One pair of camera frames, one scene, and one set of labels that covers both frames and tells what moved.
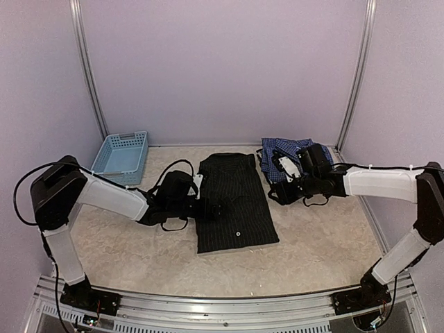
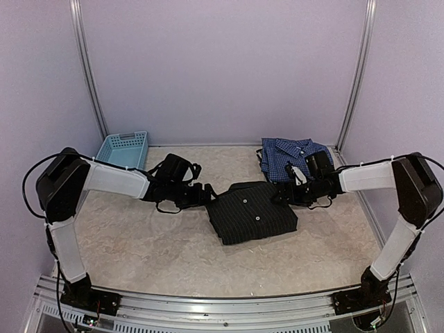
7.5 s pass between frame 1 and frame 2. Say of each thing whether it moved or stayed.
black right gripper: stayed
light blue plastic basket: stayed
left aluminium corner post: stayed
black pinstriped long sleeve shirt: moved
